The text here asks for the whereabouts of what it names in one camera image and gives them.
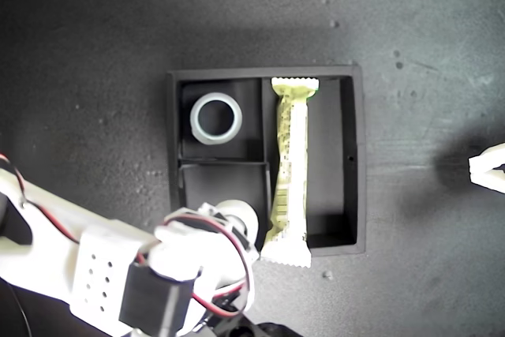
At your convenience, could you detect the snack bar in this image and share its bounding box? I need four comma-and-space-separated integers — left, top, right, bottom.
259, 76, 321, 270

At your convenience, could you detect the black tray with wells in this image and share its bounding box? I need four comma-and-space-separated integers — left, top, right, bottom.
165, 64, 367, 257

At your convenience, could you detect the red servo wire loop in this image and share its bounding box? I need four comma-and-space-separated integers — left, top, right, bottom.
136, 212, 257, 318

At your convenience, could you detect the red wire along arm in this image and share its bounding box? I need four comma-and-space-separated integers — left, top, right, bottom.
0, 153, 82, 245

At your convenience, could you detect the thin black cable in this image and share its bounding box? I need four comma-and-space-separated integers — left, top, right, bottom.
6, 283, 35, 337

